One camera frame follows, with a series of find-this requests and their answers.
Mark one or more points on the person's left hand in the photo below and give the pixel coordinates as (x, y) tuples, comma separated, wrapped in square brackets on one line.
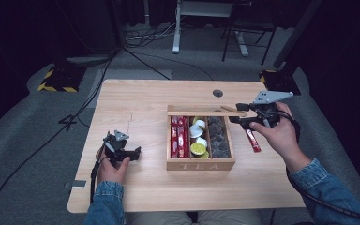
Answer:
[(112, 172)]

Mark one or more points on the person's leg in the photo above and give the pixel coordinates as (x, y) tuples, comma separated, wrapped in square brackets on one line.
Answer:
[(231, 218), (159, 218)]

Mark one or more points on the white desk panel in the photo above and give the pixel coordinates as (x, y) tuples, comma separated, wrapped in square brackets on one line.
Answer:
[(206, 7)]

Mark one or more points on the black chair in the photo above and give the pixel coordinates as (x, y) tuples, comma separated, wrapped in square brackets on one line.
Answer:
[(250, 25)]

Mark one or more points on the white desk leg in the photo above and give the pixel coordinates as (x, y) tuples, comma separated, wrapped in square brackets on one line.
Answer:
[(241, 43), (176, 31)]

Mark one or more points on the striped black stand base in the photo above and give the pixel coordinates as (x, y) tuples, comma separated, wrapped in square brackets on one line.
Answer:
[(61, 79), (279, 82)]

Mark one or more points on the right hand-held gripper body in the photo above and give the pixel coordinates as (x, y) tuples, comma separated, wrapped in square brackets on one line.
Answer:
[(265, 112)]

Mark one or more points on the grey metal table bracket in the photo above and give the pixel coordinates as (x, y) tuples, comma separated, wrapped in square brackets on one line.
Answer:
[(75, 184)]

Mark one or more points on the black slanted post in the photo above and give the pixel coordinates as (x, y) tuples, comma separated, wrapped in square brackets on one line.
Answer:
[(296, 31)]

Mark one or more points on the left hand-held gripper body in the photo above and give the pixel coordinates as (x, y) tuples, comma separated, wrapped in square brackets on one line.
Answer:
[(115, 146)]

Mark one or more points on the person's right leg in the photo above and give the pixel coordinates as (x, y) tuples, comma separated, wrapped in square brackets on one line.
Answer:
[(231, 218)]

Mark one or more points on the pile of dark packets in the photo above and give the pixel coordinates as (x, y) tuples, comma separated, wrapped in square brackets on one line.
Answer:
[(219, 137)]

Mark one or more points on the person's left leg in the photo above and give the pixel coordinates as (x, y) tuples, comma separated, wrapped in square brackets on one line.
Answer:
[(159, 218)]

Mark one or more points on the white creamer cup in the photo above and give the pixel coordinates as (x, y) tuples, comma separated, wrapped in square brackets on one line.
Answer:
[(201, 124), (202, 142), (196, 131)]

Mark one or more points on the wooden box with glass lid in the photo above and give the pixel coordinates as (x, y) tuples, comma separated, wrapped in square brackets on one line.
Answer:
[(200, 164)]

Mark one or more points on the yellow-green lidded cup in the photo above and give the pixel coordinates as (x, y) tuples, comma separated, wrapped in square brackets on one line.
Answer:
[(205, 155), (196, 119), (198, 148)]

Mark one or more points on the person's right hand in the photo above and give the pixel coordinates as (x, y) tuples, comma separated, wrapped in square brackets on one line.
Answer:
[(281, 137)]

